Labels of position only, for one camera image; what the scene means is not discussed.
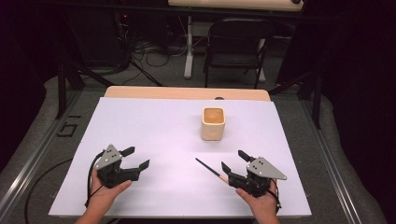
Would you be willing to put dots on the aluminium rail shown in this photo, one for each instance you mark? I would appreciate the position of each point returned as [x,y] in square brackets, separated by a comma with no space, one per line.
[330,155]
[34,155]

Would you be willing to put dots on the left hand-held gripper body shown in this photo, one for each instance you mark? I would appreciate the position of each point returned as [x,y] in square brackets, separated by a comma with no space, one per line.
[112,172]

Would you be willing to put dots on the white desk leg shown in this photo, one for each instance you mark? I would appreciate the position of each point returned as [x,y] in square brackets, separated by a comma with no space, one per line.
[188,49]

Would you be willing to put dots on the wooden table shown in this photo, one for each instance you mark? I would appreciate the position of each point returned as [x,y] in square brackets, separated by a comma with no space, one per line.
[186,92]

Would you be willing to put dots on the black computer tower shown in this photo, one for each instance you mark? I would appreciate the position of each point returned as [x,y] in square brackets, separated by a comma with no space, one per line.
[123,37]

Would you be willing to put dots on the person's right hand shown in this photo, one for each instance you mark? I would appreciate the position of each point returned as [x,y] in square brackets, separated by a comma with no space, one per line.
[264,203]

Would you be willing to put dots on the beige square cup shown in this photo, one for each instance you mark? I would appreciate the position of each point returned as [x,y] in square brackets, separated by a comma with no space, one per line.
[212,130]

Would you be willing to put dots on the black paintbrush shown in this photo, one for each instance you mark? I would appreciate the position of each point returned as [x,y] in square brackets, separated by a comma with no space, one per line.
[210,169]

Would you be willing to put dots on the black metal stand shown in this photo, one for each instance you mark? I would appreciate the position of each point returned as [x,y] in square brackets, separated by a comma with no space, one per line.
[316,99]
[63,84]

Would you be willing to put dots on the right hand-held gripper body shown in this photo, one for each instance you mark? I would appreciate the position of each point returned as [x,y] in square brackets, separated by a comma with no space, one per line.
[253,180]

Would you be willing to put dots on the black folding chair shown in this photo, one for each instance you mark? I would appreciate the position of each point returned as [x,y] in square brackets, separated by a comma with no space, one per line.
[236,59]

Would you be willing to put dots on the person's left hand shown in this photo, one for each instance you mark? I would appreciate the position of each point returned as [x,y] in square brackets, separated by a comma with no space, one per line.
[104,196]

